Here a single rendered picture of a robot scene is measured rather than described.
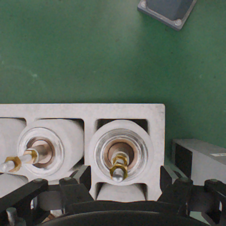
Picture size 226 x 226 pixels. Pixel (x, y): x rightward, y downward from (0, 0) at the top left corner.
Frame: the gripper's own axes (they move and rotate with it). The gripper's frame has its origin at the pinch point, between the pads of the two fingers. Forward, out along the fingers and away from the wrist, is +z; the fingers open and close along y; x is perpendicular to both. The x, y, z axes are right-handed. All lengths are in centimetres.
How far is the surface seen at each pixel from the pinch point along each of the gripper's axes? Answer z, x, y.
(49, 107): 17.2, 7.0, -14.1
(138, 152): 9.7, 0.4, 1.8
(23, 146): 9.8, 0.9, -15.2
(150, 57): 35.3, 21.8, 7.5
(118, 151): 7.2, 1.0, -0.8
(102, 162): 9.7, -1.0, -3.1
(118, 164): 2.1, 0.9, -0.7
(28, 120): 17.2, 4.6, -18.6
